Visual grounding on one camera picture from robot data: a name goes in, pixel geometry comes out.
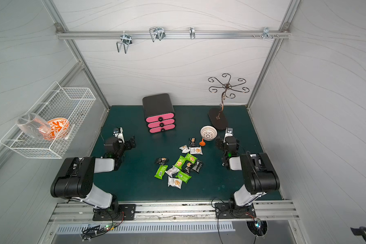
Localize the green cookie packet far left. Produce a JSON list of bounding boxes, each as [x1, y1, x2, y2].
[[154, 165, 168, 180]]

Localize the green cookie packet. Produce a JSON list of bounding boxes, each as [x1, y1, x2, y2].
[[174, 156, 187, 170], [185, 153, 197, 164], [176, 171, 192, 183], [154, 165, 168, 180]]

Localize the metal double hook left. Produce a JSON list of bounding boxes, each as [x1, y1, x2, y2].
[[116, 33, 133, 54]]

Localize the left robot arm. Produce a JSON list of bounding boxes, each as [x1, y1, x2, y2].
[[50, 136, 136, 217]]

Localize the green cookie packet lower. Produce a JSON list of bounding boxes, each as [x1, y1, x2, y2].
[[176, 171, 192, 183]]

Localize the pink drawer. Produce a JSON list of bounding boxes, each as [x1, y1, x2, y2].
[[147, 119, 175, 129], [145, 113, 175, 123]]

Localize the green cookie packet upper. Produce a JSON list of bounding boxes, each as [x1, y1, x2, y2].
[[185, 153, 197, 164]]

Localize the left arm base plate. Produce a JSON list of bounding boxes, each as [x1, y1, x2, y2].
[[92, 204, 137, 221]]

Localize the metal rail bar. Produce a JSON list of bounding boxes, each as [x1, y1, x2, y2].
[[56, 29, 291, 40]]

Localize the metal hook middle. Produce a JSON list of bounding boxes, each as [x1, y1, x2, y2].
[[149, 27, 166, 42]]

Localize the white cookie packet middle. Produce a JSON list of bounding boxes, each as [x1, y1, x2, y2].
[[165, 166, 180, 178]]

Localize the black cookie packet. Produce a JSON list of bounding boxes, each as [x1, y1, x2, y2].
[[191, 160, 203, 173], [189, 138, 197, 148], [155, 158, 169, 165], [183, 162, 193, 175]]

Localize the orange patterned bowl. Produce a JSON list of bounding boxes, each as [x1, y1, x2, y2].
[[44, 118, 70, 140]]

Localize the black metal jewelry stand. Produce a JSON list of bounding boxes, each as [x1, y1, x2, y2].
[[208, 73, 250, 130]]

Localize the white wire basket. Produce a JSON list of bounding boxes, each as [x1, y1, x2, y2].
[[0, 82, 96, 159]]

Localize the metal hook small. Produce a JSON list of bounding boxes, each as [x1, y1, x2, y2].
[[189, 27, 195, 40]]

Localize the pink top drawer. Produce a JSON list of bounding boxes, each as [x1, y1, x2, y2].
[[145, 113, 175, 123]]

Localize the white cookie packet small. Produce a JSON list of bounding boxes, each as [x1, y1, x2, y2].
[[179, 145, 190, 154]]

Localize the black pink drawer cabinet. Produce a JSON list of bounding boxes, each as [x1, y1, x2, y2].
[[142, 94, 176, 134]]

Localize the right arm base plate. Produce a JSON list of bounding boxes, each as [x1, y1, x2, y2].
[[213, 202, 256, 219]]

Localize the white cookie packet upper right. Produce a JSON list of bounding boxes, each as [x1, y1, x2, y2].
[[189, 147, 203, 155]]

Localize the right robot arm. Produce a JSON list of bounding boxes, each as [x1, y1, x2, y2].
[[216, 136, 280, 208]]

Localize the metal hook right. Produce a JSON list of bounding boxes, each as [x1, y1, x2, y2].
[[252, 27, 279, 40]]

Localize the white strainer orange handle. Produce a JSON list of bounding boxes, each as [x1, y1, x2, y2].
[[199, 126, 218, 146]]

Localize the black cookie packet top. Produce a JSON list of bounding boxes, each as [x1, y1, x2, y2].
[[189, 138, 197, 148]]

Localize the green cookie packet centre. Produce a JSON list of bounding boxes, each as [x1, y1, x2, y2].
[[174, 156, 187, 170]]

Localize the white cookie packet bottom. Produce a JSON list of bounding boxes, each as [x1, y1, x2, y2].
[[168, 177, 183, 189]]

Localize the clear glass cup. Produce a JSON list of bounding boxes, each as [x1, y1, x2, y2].
[[16, 113, 51, 140]]

